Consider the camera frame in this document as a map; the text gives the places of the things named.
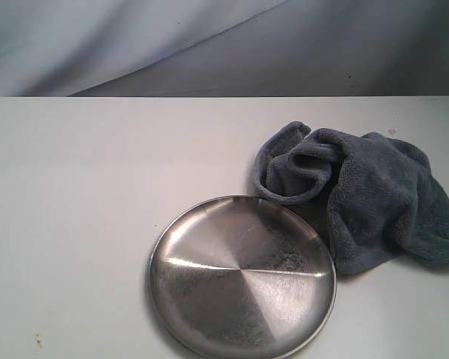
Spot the grey fleece cloth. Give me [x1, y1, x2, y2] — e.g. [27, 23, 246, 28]
[251, 122, 449, 274]

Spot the round stainless steel plate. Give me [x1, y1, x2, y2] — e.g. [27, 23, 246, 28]
[147, 195, 337, 358]

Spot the white backdrop cloth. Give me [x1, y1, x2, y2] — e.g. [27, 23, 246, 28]
[0, 0, 296, 97]

